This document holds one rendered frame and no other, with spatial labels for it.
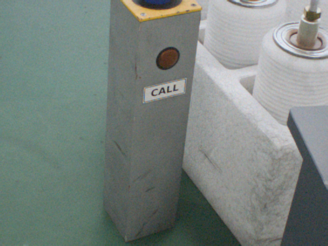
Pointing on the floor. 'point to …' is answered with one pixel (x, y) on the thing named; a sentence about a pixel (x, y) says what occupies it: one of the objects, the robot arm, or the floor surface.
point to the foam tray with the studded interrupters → (239, 151)
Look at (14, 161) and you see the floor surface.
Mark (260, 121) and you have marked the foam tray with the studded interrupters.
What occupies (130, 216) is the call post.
